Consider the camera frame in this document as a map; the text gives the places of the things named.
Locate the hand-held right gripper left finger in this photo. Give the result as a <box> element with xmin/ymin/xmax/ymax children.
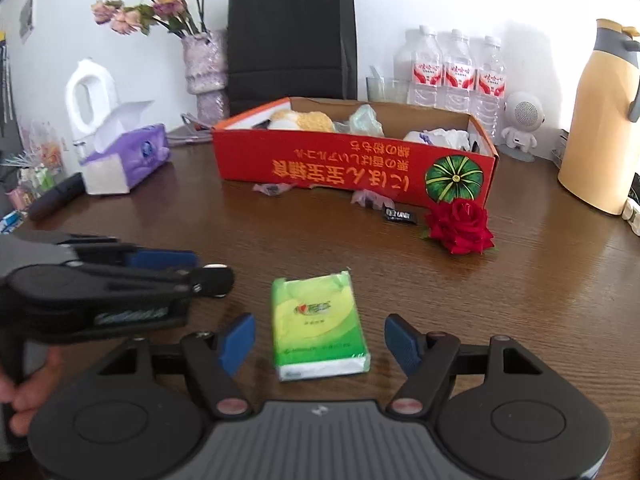
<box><xmin>97</xmin><ymin>312</ymin><xmax>257</xmax><ymax>421</ymax></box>

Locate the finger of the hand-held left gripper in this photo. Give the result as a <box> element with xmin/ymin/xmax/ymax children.
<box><xmin>62</xmin><ymin>242</ymin><xmax>200</xmax><ymax>272</ymax></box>
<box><xmin>9</xmin><ymin>262</ymin><xmax>236</xmax><ymax>312</ymax></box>

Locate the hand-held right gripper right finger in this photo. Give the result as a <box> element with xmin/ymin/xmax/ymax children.
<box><xmin>384</xmin><ymin>312</ymin><xmax>544</xmax><ymax>420</ymax></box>

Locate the green tissue pack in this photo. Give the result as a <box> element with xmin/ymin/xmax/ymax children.
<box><xmin>271</xmin><ymin>270</ymin><xmax>372</xmax><ymax>383</ymax></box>

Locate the red cardboard box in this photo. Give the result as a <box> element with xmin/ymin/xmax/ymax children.
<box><xmin>212</xmin><ymin>96</ymin><xmax>499</xmax><ymax>209</ymax></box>

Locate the white tissue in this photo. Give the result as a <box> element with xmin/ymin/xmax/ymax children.
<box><xmin>425</xmin><ymin>128</ymin><xmax>472</xmax><ymax>152</ymax></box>

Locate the clear plastic bag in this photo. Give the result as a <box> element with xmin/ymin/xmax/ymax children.
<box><xmin>347</xmin><ymin>104</ymin><xmax>386</xmax><ymax>137</ymax></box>

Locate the person's left hand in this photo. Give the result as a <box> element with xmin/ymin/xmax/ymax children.
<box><xmin>0</xmin><ymin>347</ymin><xmax>64</xmax><ymax>437</ymax></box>

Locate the purple tissue box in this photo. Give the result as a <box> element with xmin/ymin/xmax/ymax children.
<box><xmin>79</xmin><ymin>100</ymin><xmax>172</xmax><ymax>196</ymax></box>

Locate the black marker pen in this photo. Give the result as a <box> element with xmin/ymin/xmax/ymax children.
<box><xmin>27</xmin><ymin>172</ymin><xmax>84</xmax><ymax>222</ymax></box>

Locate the black candy wrapper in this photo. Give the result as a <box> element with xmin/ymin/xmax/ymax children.
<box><xmin>382</xmin><ymin>205</ymin><xmax>419</xmax><ymax>224</ymax></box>

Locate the red artificial rose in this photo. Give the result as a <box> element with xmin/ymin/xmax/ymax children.
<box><xmin>421</xmin><ymin>198</ymin><xmax>497</xmax><ymax>257</ymax></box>

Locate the purple candy wrapper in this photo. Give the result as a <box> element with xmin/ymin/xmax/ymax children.
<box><xmin>251</xmin><ymin>182</ymin><xmax>295</xmax><ymax>197</ymax></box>
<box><xmin>351</xmin><ymin>190</ymin><xmax>385</xmax><ymax>209</ymax></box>

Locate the pile of colourful small packets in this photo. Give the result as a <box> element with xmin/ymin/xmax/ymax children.
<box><xmin>0</xmin><ymin>119</ymin><xmax>68</xmax><ymax>235</ymax></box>

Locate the white detergent jug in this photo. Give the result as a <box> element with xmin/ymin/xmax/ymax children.
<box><xmin>65</xmin><ymin>59</ymin><xmax>120</xmax><ymax>147</ymax></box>

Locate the purple patterned vase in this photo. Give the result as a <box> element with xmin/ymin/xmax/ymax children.
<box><xmin>181</xmin><ymin>30</ymin><xmax>229</xmax><ymax>122</ymax></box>

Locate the clear drinking glass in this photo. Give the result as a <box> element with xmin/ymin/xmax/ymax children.
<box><xmin>366</xmin><ymin>65</ymin><xmax>410</xmax><ymax>107</ymax></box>

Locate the white robot speaker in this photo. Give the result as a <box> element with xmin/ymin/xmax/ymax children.
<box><xmin>499</xmin><ymin>91</ymin><xmax>547</xmax><ymax>162</ymax></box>

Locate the black paper bag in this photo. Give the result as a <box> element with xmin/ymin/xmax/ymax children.
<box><xmin>227</xmin><ymin>0</ymin><xmax>359</xmax><ymax>117</ymax></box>

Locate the white object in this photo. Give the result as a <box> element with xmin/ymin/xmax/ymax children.
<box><xmin>621</xmin><ymin>197</ymin><xmax>640</xmax><ymax>237</ymax></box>

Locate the red label water bottle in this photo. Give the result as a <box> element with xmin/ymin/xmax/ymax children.
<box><xmin>442</xmin><ymin>29</ymin><xmax>476</xmax><ymax>114</ymax></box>
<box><xmin>406</xmin><ymin>25</ymin><xmax>445</xmax><ymax>111</ymax></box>
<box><xmin>472</xmin><ymin>35</ymin><xmax>507</xmax><ymax>135</ymax></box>

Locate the yellow thermos jug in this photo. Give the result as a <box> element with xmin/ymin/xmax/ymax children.
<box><xmin>557</xmin><ymin>18</ymin><xmax>640</xmax><ymax>217</ymax></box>

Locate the wall paper note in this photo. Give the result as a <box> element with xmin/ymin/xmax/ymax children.
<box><xmin>19</xmin><ymin>0</ymin><xmax>39</xmax><ymax>43</ymax></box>

